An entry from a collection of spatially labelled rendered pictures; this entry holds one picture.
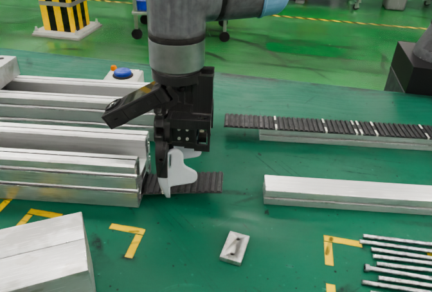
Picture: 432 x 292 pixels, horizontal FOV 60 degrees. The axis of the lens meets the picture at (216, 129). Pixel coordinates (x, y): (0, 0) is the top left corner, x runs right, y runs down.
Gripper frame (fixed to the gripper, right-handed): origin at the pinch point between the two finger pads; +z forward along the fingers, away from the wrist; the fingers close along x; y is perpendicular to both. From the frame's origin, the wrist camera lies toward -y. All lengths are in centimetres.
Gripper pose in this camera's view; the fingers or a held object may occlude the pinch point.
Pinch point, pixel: (166, 179)
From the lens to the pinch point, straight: 63.7
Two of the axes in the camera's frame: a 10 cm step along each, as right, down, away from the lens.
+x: 0.6, -5.2, 8.5
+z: -0.4, 8.5, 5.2
